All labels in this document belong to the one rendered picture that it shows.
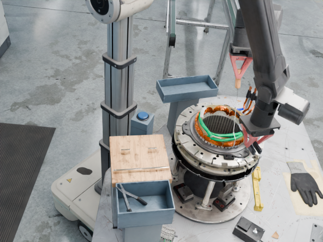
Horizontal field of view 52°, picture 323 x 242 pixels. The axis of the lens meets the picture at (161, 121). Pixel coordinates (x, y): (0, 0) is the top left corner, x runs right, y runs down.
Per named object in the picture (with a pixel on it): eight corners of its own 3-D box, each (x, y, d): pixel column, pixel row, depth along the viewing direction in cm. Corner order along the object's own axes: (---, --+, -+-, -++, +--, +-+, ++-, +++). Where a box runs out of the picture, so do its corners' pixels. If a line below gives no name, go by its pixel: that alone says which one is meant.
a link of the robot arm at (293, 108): (277, 61, 83) (258, 85, 80) (322, 81, 78) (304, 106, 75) (270, 90, 93) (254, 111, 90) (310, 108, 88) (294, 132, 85)
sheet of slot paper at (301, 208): (339, 218, 135) (340, 218, 134) (294, 214, 134) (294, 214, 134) (316, 160, 157) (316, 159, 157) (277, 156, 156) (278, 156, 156)
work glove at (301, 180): (327, 209, 138) (329, 206, 136) (295, 206, 137) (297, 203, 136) (310, 163, 155) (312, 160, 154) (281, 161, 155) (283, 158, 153)
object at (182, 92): (198, 119, 170) (208, 74, 150) (206, 134, 162) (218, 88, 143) (151, 127, 163) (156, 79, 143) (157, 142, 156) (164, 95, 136)
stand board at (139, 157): (171, 183, 107) (172, 178, 106) (112, 187, 104) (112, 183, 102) (162, 138, 122) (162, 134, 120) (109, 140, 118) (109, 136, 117)
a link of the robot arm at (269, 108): (267, 79, 89) (258, 88, 86) (291, 90, 86) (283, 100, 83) (260, 99, 94) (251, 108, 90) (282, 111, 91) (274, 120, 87)
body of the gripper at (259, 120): (279, 131, 94) (289, 111, 89) (248, 136, 91) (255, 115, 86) (267, 116, 99) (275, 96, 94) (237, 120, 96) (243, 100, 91)
